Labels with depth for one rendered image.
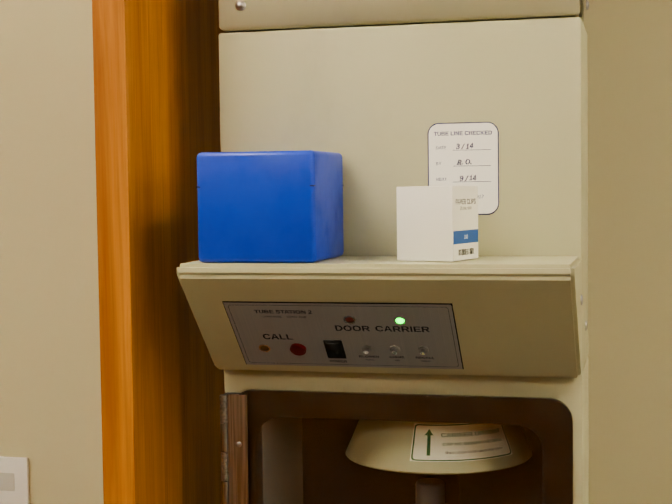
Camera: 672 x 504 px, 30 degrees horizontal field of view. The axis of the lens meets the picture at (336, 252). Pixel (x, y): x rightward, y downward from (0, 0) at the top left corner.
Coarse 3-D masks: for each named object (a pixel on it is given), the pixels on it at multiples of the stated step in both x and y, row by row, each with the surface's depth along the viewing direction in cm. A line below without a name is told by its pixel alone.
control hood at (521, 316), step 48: (192, 288) 103; (240, 288) 102; (288, 288) 101; (336, 288) 100; (384, 288) 99; (432, 288) 98; (480, 288) 97; (528, 288) 96; (576, 288) 97; (480, 336) 102; (528, 336) 101; (576, 336) 100
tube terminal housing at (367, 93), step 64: (256, 64) 112; (320, 64) 110; (384, 64) 109; (448, 64) 107; (512, 64) 106; (576, 64) 105; (256, 128) 112; (320, 128) 110; (384, 128) 109; (512, 128) 106; (576, 128) 105; (384, 192) 109; (512, 192) 107; (576, 192) 105; (256, 384) 113; (320, 384) 112; (384, 384) 110; (448, 384) 109; (512, 384) 108; (576, 384) 106; (576, 448) 107
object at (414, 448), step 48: (288, 432) 111; (336, 432) 110; (384, 432) 109; (432, 432) 108; (480, 432) 107; (528, 432) 106; (288, 480) 112; (336, 480) 111; (384, 480) 110; (432, 480) 108; (480, 480) 107; (528, 480) 106
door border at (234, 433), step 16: (240, 400) 112; (240, 416) 112; (224, 432) 113; (240, 432) 113; (224, 448) 113; (240, 448) 113; (240, 464) 113; (240, 480) 113; (224, 496) 113; (240, 496) 113
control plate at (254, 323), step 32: (256, 320) 105; (288, 320) 104; (320, 320) 103; (384, 320) 102; (416, 320) 101; (448, 320) 101; (256, 352) 108; (288, 352) 107; (320, 352) 107; (352, 352) 106; (384, 352) 105; (416, 352) 104; (448, 352) 104
